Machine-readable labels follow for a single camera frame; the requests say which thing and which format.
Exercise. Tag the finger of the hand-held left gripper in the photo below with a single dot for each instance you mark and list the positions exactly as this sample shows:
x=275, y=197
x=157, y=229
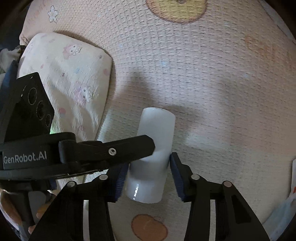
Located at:
x=111, y=151

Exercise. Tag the cream pillow with pink prints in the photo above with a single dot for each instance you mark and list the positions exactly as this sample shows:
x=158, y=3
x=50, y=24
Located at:
x=69, y=81

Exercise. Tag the person's left hand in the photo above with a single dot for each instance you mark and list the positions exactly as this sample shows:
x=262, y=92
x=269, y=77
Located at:
x=42, y=209

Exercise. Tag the dark blue cloth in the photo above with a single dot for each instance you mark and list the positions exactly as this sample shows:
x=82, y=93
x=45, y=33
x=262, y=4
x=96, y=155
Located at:
x=12, y=74

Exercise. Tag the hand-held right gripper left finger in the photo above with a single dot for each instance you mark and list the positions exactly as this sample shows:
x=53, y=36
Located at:
x=120, y=183

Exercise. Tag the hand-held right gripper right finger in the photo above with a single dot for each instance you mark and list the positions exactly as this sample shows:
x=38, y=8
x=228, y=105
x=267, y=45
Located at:
x=176, y=178

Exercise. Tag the white paper tube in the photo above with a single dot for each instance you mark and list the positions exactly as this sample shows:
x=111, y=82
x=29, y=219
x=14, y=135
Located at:
x=153, y=129

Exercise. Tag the white crumpled cloth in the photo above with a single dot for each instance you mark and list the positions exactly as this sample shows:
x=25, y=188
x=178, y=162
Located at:
x=9, y=55

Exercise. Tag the light blue wipes packet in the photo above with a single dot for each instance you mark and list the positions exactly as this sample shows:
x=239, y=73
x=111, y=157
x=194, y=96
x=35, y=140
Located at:
x=283, y=215

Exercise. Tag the pink cat print bed mat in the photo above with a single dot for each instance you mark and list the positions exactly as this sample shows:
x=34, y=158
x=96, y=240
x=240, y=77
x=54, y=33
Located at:
x=208, y=92

